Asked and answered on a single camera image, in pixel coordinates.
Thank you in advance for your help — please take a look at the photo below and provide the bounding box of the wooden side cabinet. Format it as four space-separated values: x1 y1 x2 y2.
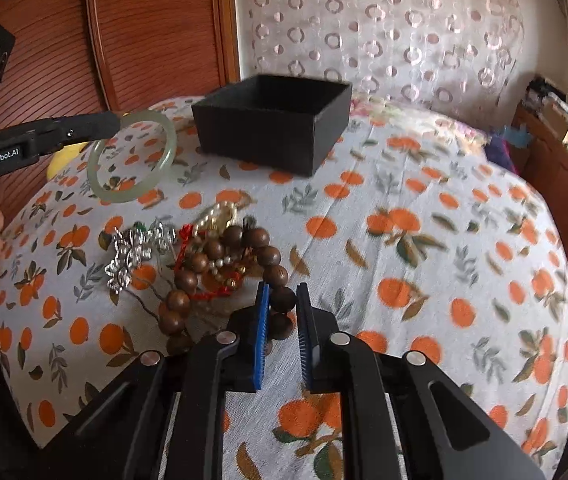
511 102 568 261

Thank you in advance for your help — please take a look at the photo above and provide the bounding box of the black jewelry box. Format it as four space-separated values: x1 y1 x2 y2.
191 74 353 177

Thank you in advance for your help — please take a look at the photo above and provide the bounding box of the pearl bracelet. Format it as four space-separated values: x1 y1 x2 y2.
191 200 245 242

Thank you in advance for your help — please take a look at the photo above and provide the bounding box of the jewellery pile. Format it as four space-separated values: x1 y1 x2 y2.
156 225 298 356

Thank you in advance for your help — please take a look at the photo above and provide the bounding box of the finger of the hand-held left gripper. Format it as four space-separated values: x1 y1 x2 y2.
38 111 122 155

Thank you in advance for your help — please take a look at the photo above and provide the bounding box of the pale green jade bangle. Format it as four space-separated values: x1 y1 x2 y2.
87 110 177 204

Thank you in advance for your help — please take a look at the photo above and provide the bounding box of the sheer circle pattern curtain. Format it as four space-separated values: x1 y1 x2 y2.
234 0 555 111

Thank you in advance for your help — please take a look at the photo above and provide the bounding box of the teal plastic bag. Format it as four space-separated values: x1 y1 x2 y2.
503 124 531 147

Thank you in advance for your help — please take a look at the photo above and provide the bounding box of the floral blanket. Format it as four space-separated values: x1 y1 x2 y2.
349 92 495 147

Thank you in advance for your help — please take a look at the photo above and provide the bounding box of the pile of papers and boxes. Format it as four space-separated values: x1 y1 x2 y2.
524 76 568 182

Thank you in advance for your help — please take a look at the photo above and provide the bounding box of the purple blanket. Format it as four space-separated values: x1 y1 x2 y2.
484 135 516 172

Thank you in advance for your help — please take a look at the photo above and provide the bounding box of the orange fruit print cloth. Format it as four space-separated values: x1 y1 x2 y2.
0 94 568 480

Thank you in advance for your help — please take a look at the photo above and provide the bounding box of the brown wooden wardrobe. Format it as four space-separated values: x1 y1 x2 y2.
0 0 243 233

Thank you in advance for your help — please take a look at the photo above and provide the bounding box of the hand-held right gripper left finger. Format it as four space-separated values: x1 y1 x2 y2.
61 281 271 480

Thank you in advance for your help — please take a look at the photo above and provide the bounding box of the yellow striped plush toy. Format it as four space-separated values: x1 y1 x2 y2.
46 142 87 179

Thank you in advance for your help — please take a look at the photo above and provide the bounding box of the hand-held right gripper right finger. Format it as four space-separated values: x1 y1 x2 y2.
296 282 547 480

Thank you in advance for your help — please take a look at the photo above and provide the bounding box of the red string bracelet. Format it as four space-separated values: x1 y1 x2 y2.
174 224 245 302

